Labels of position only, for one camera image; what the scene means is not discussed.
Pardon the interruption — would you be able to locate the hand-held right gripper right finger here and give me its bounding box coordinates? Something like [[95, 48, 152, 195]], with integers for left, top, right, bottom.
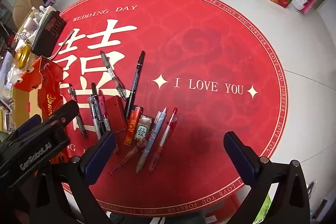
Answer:
[[224, 131, 312, 224]]

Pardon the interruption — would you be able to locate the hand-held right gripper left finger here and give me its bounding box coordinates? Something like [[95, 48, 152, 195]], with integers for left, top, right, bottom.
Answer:
[[31, 131, 117, 224]]

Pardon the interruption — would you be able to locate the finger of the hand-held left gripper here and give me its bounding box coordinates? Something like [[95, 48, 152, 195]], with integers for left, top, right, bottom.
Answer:
[[14, 114, 42, 136], [39, 100, 80, 128]]

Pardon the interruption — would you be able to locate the black pen white print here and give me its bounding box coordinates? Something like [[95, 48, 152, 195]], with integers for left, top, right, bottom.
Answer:
[[69, 84, 88, 139]]

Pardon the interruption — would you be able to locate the slim translucent red pen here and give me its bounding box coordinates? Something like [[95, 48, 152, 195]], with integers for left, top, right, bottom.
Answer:
[[107, 139, 148, 177]]

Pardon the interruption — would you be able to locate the clear pen black cap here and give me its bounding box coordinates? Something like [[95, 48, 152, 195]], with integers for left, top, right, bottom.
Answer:
[[91, 82, 103, 141]]

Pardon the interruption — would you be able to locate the red cardboard box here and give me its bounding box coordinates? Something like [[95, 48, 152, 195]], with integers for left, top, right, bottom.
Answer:
[[13, 55, 72, 165]]

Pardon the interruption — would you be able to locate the red lighter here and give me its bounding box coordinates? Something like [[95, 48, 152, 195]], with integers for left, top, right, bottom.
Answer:
[[124, 105, 143, 146]]

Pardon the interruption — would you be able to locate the small red case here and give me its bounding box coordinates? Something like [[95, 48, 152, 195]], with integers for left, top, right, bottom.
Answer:
[[104, 96, 129, 133]]

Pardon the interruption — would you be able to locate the mahjong print lighter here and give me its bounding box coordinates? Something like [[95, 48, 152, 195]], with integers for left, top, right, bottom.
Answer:
[[134, 115, 153, 141]]

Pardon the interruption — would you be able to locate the light blue patterned pen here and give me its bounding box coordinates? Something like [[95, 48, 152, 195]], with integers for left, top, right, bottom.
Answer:
[[136, 107, 168, 174]]

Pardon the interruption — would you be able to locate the clear gel pen black grip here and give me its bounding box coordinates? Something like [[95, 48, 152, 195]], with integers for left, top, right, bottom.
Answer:
[[100, 51, 126, 99]]

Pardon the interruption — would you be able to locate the red pen pink grip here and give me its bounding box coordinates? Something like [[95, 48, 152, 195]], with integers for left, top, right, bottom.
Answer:
[[148, 107, 178, 175]]

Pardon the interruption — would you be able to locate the black marker pen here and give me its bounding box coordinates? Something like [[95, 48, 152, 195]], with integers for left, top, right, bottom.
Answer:
[[124, 51, 146, 120]]

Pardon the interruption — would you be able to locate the silver metal bar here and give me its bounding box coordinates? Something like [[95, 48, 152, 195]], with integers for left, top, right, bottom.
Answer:
[[49, 30, 76, 60]]

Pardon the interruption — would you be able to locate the golden lid jar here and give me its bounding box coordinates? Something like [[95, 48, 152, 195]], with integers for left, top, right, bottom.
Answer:
[[14, 45, 32, 70]]

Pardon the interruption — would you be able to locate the black keypad device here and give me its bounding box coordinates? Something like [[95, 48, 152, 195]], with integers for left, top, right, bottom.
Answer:
[[31, 10, 67, 57]]

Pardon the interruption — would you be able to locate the white bottle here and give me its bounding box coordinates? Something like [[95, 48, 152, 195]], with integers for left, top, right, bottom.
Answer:
[[24, 18, 39, 36]]

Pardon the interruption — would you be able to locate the red round printed mat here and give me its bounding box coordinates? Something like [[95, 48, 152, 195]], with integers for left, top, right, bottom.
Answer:
[[51, 0, 285, 218]]

